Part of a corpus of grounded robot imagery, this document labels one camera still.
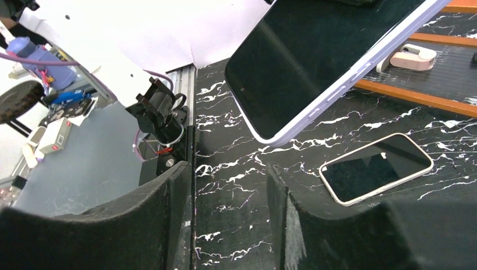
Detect phone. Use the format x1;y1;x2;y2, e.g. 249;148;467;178
319;133;434;206

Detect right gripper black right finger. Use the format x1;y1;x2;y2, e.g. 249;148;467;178
267;165;476;269

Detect black smartphone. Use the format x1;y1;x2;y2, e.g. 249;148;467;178
225;0;420;140

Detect aluminium frame rail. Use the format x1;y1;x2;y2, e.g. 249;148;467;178
166;65;197;125

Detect lavender phone case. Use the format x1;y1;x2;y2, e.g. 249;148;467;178
224;1;447;147

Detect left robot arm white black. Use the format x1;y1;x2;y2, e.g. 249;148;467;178
19;1;270;106

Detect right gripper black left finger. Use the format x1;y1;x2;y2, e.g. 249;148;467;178
1;161;192;269

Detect pink white stapler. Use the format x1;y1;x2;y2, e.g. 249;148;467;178
376;43;437;74

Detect orange wooden shelf rack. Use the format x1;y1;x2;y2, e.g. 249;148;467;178
355;1;476;118

